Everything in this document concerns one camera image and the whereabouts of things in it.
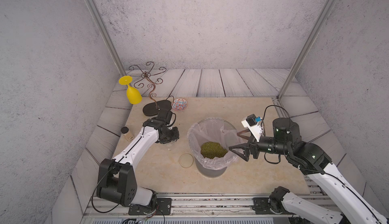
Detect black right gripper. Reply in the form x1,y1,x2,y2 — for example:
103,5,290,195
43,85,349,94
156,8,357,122
229,128,291,162

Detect grey bin with plastic liner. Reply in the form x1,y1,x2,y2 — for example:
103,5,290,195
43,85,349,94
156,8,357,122
187,118,243,178

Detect glass jar with beige lid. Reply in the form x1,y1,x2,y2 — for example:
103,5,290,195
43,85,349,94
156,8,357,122
163,141,176,151

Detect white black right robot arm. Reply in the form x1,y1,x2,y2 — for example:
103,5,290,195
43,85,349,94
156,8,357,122
229,115,389,224

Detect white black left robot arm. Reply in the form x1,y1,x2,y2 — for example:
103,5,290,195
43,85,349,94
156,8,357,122
93,109,179,215

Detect pile of green mung beans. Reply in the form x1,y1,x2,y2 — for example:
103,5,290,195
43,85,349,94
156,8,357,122
201,141,228,159

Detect dark metal scroll stand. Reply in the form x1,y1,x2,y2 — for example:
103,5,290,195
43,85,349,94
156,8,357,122
129,61,172,117

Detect colourful patterned small bowl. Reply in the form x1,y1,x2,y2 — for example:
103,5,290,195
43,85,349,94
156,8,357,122
172,98,188,111

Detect small black-capped spice bottle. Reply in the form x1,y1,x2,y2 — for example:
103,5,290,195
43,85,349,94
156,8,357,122
121,126,134,143

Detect yellow plastic goblet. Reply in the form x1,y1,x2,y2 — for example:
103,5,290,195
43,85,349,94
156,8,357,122
119,76,142,104

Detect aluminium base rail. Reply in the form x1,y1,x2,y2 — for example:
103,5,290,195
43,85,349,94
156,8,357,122
81,193,301,224

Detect left aluminium frame post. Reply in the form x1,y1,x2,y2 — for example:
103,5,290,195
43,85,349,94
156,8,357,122
84,0,126,76

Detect aluminium frame post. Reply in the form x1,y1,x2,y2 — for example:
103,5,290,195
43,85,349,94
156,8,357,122
84,0,126,76
277,0,337,101

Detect right aluminium frame post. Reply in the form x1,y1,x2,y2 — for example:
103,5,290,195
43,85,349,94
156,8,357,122
277,0,337,101

